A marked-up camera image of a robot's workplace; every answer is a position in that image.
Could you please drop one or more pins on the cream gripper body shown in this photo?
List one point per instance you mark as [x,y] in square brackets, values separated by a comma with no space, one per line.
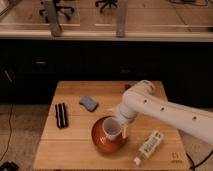
[124,130]

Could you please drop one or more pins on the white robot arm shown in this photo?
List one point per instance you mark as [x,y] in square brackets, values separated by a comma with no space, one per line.
[140,98]

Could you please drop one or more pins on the orange ceramic bowl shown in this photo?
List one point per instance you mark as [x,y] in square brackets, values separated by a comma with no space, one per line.
[100,140]

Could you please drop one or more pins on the white plastic bottle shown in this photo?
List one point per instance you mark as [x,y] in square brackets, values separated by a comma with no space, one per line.
[148,147]

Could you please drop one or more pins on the dark red brown object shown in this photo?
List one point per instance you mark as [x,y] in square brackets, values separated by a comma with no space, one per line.
[126,86]

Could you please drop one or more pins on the blue sponge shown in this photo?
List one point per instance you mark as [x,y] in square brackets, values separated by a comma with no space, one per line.
[88,103]

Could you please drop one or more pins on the black device on floor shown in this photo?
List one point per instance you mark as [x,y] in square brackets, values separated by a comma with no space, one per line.
[9,166]

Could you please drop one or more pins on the black office chair right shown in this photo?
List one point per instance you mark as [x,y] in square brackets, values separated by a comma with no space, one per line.
[110,3]

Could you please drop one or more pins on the black office chair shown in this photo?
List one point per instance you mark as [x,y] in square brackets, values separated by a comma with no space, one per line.
[110,3]
[58,8]

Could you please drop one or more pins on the black office chair left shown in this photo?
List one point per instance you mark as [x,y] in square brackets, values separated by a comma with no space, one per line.
[58,8]

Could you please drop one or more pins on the grey metal post left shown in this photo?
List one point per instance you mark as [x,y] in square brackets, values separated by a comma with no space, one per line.
[52,18]

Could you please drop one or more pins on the grey metal post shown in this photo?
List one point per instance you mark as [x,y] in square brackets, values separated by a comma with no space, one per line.
[52,18]
[121,18]

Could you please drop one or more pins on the grey metal post right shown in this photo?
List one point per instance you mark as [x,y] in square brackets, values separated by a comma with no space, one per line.
[121,18]

